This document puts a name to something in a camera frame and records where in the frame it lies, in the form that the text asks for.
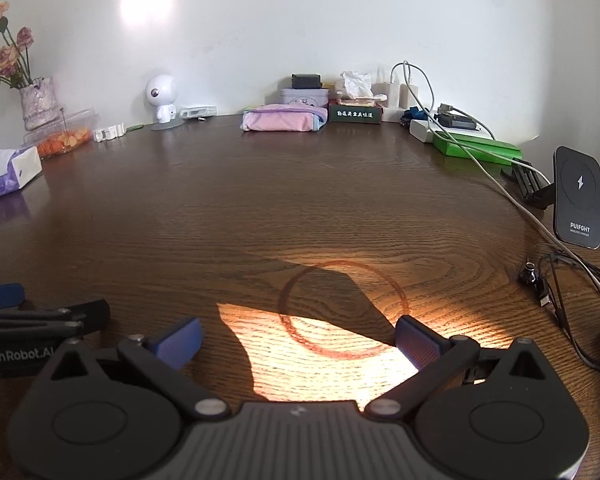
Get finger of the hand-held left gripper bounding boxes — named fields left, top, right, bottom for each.
left=0, top=298, right=112, bottom=346
left=0, top=283, right=27, bottom=312

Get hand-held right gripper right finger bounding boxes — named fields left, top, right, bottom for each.
left=364, top=315, right=551, bottom=418

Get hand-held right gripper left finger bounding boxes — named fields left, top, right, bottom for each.
left=50, top=316, right=231, bottom=419

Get blue mesh vest purple trim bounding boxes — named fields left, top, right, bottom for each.
left=241, top=104, right=329, bottom=133

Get purple tissue pack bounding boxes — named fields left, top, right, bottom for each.
left=0, top=146, right=43, bottom=201

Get clear plastic food container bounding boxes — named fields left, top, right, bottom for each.
left=24, top=107, right=101, bottom=160

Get black folding holder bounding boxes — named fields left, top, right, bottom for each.
left=511, top=157, right=556, bottom=207

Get white folding clip gadget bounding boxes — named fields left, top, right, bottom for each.
left=93, top=122, right=126, bottom=142

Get mottled purple vase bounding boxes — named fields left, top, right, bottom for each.
left=19, top=76, right=61, bottom=131

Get green flat box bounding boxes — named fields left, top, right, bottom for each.
left=432, top=131, right=523, bottom=160

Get white rectangular block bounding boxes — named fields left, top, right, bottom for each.
left=409, top=119, right=446, bottom=145

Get dark electronic module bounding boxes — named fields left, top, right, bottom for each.
left=436, top=104, right=481, bottom=129

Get white rectangular device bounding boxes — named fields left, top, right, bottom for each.
left=180, top=104, right=216, bottom=120

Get dark green tissue box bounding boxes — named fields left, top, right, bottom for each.
left=328, top=99, right=382, bottom=124

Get white charger adapter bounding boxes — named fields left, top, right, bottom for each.
left=394, top=82, right=421, bottom=109
left=371, top=81, right=395, bottom=109

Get white round-headed robot figure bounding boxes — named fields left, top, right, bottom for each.
left=145, top=74, right=186, bottom=132

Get dried pink roses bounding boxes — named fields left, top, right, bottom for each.
left=0, top=1, right=35, bottom=92

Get white crumpled tissue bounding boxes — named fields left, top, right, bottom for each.
left=341, top=70, right=372, bottom=98

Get printed tin box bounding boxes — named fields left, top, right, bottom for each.
left=280, top=87, right=329, bottom=108

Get black cable bundle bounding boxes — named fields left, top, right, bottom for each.
left=535, top=254, right=600, bottom=371

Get white cable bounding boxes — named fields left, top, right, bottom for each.
left=390, top=60, right=600, bottom=308

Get black wireless charger stand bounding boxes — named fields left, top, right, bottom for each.
left=552, top=146, right=600, bottom=251

